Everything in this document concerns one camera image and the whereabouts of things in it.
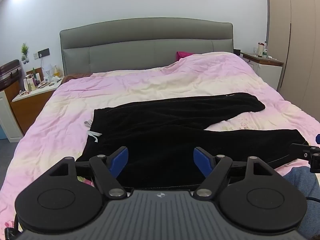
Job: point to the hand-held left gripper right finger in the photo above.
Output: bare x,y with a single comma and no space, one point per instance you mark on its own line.
203,161

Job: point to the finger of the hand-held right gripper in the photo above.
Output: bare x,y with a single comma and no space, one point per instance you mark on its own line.
301,149
318,138

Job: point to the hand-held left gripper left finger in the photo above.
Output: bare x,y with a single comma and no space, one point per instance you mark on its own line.
118,160

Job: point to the black pants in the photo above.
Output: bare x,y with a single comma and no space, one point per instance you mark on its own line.
162,135

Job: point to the person's leg in blue jeans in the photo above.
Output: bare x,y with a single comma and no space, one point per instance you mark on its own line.
307,187

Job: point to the pink and cream blanket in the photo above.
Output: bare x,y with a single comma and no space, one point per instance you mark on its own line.
150,85

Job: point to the brown bed sheet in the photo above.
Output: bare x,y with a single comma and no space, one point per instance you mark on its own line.
75,77

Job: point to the beige wardrobe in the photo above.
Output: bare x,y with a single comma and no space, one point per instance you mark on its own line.
297,42

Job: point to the clear water bottle green label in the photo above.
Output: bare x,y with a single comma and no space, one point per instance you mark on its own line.
265,50

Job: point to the white bottle with red cap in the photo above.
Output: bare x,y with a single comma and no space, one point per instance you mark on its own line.
261,50

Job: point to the glass mug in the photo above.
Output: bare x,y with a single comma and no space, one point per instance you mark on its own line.
256,52

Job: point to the yellow bottle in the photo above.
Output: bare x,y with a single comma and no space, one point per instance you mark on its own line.
56,72

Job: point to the magenta pillow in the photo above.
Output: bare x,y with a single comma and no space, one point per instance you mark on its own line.
183,54

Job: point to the group of cosmetic bottles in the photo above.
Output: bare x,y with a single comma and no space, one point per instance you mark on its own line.
32,81

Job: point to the white cabinet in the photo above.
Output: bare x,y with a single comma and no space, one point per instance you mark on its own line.
8,117

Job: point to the blue box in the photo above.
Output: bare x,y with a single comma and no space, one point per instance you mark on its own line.
3,132

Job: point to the grey padded headboard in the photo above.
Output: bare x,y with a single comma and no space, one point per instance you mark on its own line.
150,42

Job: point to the dark brown suitcase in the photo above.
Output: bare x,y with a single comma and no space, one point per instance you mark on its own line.
8,73

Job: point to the small potted plant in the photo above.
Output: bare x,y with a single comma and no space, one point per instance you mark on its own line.
25,52

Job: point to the dark wall outlet panel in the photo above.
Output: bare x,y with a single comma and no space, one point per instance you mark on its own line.
42,53

